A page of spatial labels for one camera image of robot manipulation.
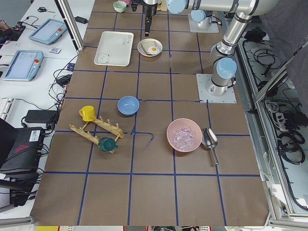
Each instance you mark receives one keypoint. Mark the upper teach pendant tablet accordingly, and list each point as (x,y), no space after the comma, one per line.
(48,32)

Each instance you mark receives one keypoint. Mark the white bear tray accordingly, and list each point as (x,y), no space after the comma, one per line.
(114,48)

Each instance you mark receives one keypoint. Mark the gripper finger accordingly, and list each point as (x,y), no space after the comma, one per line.
(148,23)

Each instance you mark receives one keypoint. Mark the black power adapter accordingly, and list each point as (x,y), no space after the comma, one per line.
(40,116)

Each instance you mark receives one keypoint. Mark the dark green cup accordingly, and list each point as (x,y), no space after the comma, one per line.
(107,144)

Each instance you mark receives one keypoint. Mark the yellow cup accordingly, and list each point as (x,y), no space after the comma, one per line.
(87,113)

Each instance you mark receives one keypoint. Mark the fried egg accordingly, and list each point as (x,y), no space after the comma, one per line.
(153,50)

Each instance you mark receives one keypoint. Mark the metal scoop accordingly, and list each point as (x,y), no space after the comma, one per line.
(209,141)

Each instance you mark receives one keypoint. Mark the green bowl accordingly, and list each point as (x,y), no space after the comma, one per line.
(119,6)

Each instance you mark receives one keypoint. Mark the black electronics box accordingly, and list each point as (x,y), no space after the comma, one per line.
(19,149)

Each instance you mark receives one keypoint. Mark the beige round plate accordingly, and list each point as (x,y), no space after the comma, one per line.
(142,51)

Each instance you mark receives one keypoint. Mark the lower teach pendant tablet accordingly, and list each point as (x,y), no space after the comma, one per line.
(24,66)

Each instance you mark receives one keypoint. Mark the bread slice on plate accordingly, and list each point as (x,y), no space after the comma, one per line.
(146,45)

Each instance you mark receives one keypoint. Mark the pink bowl with ice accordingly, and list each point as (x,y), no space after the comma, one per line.
(184,135)

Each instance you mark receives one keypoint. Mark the teach pendant tablet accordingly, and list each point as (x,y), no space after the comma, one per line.
(48,32)
(24,66)

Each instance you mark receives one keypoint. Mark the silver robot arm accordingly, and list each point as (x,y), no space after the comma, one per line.
(149,9)
(224,67)

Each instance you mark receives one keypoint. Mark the blue bowl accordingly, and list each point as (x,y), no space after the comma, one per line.
(128,105)

